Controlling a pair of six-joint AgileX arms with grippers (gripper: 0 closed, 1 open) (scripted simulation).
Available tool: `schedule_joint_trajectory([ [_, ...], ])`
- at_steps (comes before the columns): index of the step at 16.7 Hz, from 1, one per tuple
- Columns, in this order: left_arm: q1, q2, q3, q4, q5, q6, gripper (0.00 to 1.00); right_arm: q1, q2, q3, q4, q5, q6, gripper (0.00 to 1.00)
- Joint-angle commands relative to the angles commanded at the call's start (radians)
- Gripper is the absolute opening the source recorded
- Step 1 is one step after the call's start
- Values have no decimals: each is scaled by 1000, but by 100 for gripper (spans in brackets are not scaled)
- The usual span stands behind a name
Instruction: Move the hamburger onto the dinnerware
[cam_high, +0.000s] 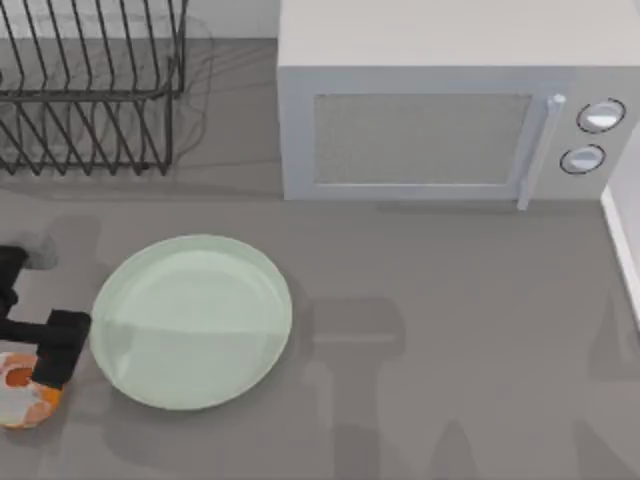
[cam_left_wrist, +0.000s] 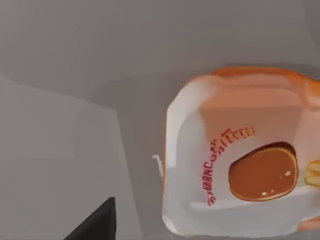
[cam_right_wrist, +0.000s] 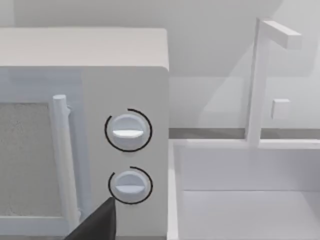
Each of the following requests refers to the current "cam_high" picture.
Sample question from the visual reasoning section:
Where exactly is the white furniture edge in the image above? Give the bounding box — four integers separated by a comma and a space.
600, 183, 640, 334

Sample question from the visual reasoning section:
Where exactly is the pale grey microwave oven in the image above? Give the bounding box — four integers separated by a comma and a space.
276, 0, 640, 211

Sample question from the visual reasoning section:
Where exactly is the pale microwave door handle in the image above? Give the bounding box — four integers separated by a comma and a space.
516, 93, 568, 212

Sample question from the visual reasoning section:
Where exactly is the orange and white bread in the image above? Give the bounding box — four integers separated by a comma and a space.
0, 351, 65, 430

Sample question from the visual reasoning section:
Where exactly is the pale green round plate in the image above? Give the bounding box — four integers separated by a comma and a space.
89, 233, 295, 413

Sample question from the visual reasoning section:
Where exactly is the large round microwave knob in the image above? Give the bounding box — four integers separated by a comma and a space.
575, 97, 628, 134

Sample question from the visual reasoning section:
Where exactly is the dark wire dish rack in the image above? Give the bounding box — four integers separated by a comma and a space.
0, 0, 190, 177

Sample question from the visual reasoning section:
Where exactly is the microwave door with window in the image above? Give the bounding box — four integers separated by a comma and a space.
280, 67, 576, 202

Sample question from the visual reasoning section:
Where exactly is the small round microwave knob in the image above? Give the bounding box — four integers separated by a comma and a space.
559, 143, 608, 176

